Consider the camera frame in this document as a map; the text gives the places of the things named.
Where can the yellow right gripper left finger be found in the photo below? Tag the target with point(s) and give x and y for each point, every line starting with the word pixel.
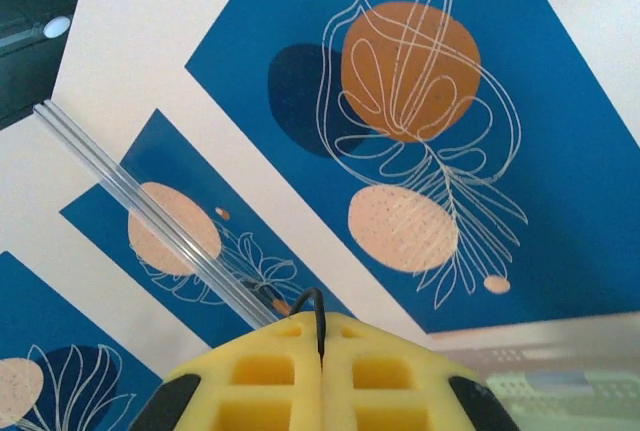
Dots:
pixel 260 401

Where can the pale green plastic basket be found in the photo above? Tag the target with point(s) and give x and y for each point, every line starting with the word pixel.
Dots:
pixel 575 411

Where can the aluminium frame post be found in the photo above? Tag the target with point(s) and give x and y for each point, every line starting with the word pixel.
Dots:
pixel 150 211

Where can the dark background equipment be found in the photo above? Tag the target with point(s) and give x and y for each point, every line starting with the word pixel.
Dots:
pixel 25 66

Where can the white round knob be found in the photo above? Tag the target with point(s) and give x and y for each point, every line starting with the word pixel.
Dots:
pixel 56 26

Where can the blue floral wall panel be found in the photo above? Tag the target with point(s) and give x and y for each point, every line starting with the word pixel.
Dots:
pixel 50 311
pixel 550 151
pixel 150 161

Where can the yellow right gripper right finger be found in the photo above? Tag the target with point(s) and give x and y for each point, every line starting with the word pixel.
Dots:
pixel 390 401

